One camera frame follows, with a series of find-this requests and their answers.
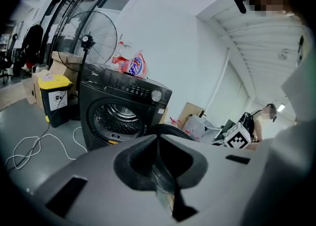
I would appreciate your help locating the black bin with yellow lid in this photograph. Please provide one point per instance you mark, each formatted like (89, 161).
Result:
(55, 101)

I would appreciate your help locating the rectangular ceiling light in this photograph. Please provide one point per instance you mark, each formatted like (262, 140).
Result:
(281, 107)

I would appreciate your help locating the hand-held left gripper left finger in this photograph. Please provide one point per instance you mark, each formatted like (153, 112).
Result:
(138, 165)

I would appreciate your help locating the black coat on rack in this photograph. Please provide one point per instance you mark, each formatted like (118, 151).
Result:
(33, 42)

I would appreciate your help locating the small brown cardboard box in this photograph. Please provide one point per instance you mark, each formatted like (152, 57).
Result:
(190, 112)

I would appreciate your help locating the black round washing machine door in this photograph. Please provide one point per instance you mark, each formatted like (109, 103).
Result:
(170, 129)

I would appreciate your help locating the black framed glass door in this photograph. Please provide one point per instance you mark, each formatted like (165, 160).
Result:
(71, 5)

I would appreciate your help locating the clear plastic bottle red label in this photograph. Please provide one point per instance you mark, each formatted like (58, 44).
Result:
(119, 59)

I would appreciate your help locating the pink and blue detergent bag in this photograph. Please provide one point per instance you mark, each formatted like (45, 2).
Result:
(137, 65)

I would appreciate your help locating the black office chair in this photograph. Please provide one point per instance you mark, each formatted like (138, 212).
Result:
(6, 62)

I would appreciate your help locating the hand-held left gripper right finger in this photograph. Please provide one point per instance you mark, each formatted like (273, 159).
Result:
(187, 168)

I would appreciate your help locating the person's white shirt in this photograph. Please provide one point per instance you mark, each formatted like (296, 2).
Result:
(291, 170)

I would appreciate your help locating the white plastic bag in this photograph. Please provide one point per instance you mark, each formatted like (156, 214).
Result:
(201, 127)

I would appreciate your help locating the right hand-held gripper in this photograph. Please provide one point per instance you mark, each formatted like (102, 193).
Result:
(237, 138)

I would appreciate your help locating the black washing machine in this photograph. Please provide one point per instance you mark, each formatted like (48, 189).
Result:
(118, 84)

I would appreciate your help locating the black standing fan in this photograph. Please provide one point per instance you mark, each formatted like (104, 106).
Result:
(98, 30)

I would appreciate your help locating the black head-worn camera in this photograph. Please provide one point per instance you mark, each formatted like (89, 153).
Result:
(239, 0)

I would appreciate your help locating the large brown cardboard box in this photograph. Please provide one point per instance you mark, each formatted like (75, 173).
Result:
(59, 68)

